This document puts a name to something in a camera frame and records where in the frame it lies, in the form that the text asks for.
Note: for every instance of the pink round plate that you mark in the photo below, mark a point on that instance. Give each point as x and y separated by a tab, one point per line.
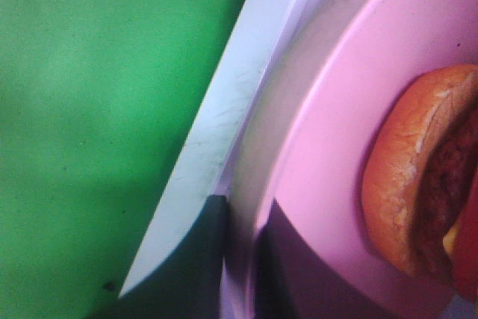
316	225

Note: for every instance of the burger with bun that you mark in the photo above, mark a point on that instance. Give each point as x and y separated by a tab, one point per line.
419	189

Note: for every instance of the white microwave oven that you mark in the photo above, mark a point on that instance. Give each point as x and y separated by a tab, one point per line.
260	35

